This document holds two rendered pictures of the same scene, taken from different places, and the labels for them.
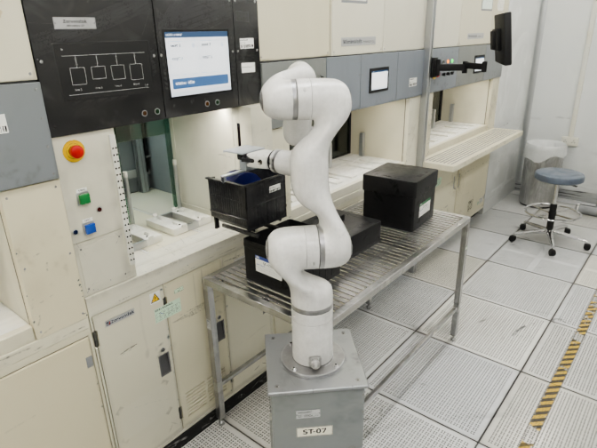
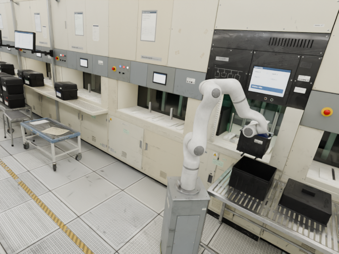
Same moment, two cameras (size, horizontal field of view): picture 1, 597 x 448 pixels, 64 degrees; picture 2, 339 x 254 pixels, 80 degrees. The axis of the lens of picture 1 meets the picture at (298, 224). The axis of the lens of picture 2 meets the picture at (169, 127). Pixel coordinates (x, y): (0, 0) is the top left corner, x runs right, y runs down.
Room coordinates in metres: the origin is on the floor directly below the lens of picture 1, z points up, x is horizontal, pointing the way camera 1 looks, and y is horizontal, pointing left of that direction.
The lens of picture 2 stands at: (0.86, -1.31, 1.71)
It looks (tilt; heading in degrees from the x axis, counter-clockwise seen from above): 20 degrees down; 84
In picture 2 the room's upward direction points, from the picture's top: 7 degrees clockwise
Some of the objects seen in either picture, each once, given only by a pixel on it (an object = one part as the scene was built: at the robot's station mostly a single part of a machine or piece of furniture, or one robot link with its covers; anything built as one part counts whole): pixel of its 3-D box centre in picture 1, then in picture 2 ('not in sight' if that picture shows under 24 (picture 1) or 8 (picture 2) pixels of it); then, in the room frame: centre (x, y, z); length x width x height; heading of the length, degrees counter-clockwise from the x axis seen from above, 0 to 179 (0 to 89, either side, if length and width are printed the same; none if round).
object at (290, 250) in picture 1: (299, 267); (191, 149); (1.19, 0.00, 1.07); 0.19 x 0.12 x 0.24; 96
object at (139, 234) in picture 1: (125, 238); (235, 137); (1.84, 0.72, 0.89); 0.22 x 0.21 x 0.04; 50
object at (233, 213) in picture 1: (247, 189); (255, 138); (1.76, 0.19, 1.11); 0.24 x 0.20 x 0.32; 139
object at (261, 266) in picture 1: (292, 256); (252, 176); (1.72, 0.03, 0.85); 0.28 x 0.28 x 0.17; 48
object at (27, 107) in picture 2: not in sight; (10, 113); (-1.88, 2.76, 0.24); 0.94 x 0.53 x 0.48; 140
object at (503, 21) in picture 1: (476, 47); not in sight; (3.03, -1.08, 1.57); 0.53 x 0.40 x 0.36; 50
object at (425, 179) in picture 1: (399, 195); not in sight; (2.33, -0.52, 0.89); 0.29 x 0.29 x 0.25; 54
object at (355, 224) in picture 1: (338, 229); (305, 197); (2.04, -0.18, 0.83); 0.29 x 0.29 x 0.13; 49
